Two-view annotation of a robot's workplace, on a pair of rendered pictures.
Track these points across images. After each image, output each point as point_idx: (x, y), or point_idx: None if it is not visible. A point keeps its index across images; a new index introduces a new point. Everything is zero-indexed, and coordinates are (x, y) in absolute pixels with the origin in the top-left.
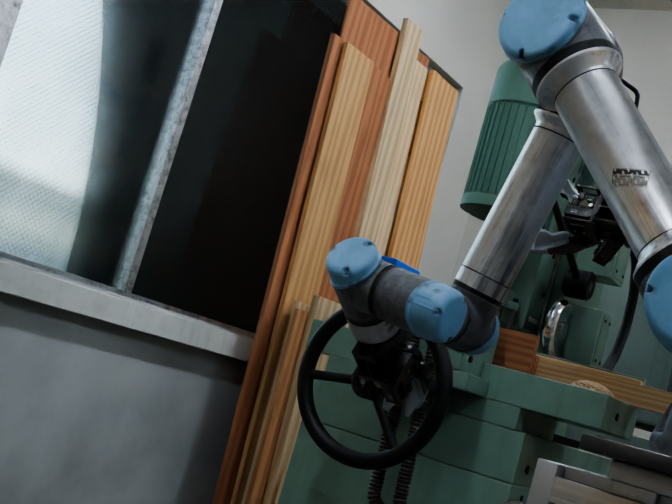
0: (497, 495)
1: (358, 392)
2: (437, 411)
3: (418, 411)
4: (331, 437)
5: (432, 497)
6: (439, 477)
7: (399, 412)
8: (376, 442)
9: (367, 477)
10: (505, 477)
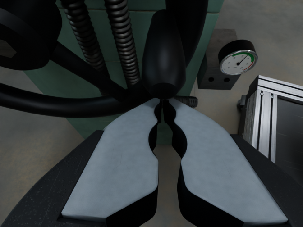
0: (204, 26)
1: (12, 69)
2: (186, 58)
3: (118, 14)
4: (33, 99)
5: (142, 41)
6: (143, 25)
7: (86, 17)
8: (61, 9)
9: (75, 41)
10: (213, 9)
